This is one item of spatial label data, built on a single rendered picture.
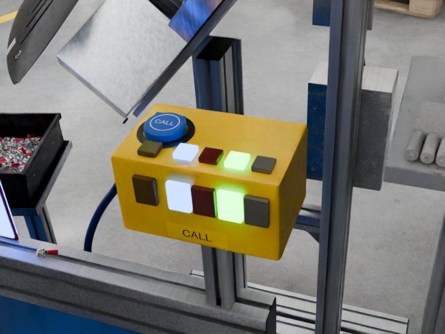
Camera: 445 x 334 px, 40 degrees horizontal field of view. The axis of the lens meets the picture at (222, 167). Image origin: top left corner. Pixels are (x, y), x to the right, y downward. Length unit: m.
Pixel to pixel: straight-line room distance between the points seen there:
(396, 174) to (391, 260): 1.11
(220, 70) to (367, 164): 0.34
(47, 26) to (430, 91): 0.64
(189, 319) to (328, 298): 0.67
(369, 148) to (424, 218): 1.00
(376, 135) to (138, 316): 0.60
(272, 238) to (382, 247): 1.50
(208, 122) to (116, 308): 0.29
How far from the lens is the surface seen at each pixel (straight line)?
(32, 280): 0.82
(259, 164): 0.52
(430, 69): 1.16
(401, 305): 1.88
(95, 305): 0.79
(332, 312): 1.37
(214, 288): 0.68
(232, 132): 0.57
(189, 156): 0.54
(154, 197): 0.56
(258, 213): 0.53
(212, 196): 0.53
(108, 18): 0.93
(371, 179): 1.23
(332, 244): 1.25
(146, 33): 0.93
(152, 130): 0.57
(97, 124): 2.70
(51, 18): 1.05
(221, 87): 1.09
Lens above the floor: 1.38
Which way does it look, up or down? 36 degrees down
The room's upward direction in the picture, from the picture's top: 4 degrees counter-clockwise
